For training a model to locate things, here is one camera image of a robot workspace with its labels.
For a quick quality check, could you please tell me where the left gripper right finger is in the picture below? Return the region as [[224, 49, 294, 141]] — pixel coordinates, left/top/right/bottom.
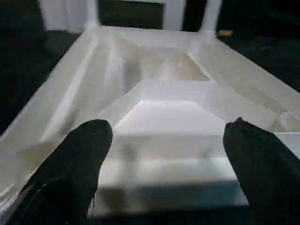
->
[[222, 117, 300, 225]]

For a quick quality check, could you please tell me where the white plastic table leg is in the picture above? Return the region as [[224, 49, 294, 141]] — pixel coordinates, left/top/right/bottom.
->
[[201, 0, 223, 34], [84, 0, 101, 29]]

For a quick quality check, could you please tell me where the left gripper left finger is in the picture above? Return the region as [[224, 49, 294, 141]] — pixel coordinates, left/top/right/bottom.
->
[[7, 119, 113, 225]]

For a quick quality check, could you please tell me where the white cabinet with glass doors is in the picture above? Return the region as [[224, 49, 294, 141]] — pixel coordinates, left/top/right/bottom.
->
[[39, 0, 186, 32]]

